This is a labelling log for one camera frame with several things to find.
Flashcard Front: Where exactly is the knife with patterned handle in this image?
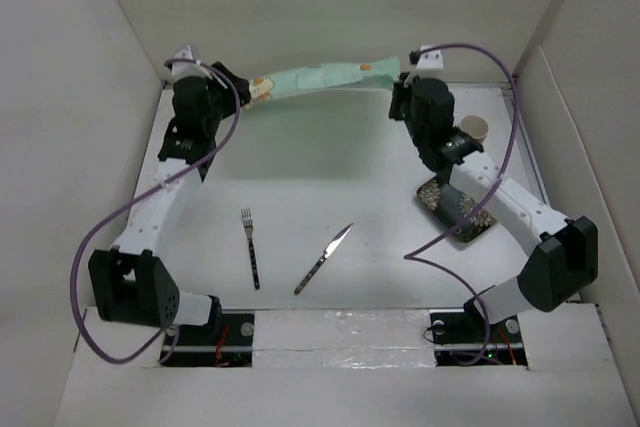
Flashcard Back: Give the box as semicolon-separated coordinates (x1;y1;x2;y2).
294;223;353;296

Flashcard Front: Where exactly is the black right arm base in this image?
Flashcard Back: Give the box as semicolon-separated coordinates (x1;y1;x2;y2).
423;309;528;367

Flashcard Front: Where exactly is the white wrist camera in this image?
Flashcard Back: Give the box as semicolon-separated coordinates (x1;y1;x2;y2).
165;44;208;82
409;45;444;71

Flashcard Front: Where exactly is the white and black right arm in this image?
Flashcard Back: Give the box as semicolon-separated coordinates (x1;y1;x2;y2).
389;72;598;341

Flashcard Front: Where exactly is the silver fork with patterned handle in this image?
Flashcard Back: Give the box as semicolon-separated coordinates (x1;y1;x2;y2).
241;208;261;290

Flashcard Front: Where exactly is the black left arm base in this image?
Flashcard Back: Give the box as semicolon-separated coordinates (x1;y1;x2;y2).
159;311;255;368

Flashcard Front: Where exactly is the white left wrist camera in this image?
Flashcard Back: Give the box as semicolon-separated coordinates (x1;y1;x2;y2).
165;44;208;82

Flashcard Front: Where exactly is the purple cup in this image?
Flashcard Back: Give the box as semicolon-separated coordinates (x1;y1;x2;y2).
459;115;489;143

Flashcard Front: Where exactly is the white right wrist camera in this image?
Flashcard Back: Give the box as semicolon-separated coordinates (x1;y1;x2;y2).
409;45;444;71

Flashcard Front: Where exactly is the black floral rectangular plate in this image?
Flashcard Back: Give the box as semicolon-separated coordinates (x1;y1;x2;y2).
416;178;497;244

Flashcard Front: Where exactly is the green cartoon print cloth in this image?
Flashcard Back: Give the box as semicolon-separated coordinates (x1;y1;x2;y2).
243;57;401;110

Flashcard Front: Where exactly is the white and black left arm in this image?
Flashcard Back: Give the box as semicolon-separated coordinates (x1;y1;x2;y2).
89;60;251;344

